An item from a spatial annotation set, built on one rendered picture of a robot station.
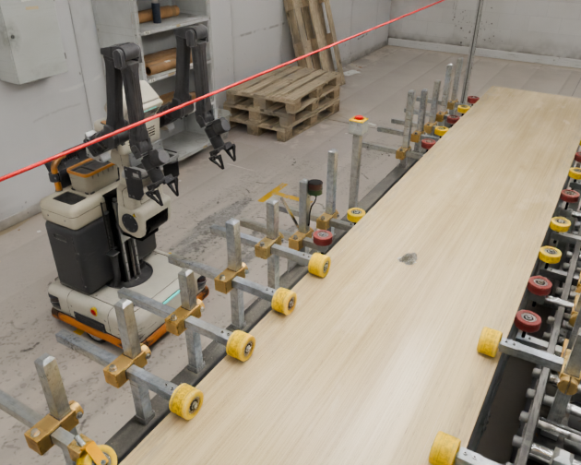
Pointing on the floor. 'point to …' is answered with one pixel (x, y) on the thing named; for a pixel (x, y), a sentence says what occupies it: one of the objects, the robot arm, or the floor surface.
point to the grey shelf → (116, 31)
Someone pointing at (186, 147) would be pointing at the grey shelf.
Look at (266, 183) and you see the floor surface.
